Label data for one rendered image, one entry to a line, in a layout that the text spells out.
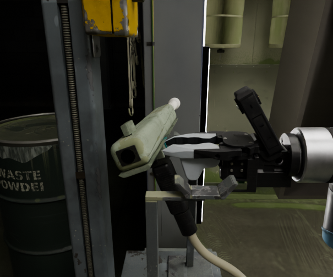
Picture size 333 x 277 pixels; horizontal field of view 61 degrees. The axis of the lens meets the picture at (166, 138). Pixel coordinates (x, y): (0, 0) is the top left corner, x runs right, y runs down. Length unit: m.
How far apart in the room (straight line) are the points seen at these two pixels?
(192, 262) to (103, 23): 0.53
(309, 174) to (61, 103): 0.38
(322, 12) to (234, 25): 1.20
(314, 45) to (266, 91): 1.47
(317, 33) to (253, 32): 1.54
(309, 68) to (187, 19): 0.69
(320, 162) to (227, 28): 2.05
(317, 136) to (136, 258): 0.49
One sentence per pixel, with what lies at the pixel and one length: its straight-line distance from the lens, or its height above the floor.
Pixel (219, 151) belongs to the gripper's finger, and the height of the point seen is 1.13.
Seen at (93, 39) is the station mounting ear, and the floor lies 1.29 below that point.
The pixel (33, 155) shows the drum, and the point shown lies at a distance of 1.38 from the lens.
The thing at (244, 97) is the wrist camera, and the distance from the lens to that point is 0.44.
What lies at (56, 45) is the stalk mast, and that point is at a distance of 0.43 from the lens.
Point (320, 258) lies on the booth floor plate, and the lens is 2.10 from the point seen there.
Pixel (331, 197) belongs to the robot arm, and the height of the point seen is 1.04.
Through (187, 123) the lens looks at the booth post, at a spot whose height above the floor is 1.04.
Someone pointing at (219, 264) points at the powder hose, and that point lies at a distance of 0.57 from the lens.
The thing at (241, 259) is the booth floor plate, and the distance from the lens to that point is 1.93.
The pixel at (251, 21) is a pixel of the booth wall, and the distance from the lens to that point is 2.88.
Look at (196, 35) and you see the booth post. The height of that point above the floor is 1.31.
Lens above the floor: 1.28
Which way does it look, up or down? 18 degrees down
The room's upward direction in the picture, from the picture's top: straight up
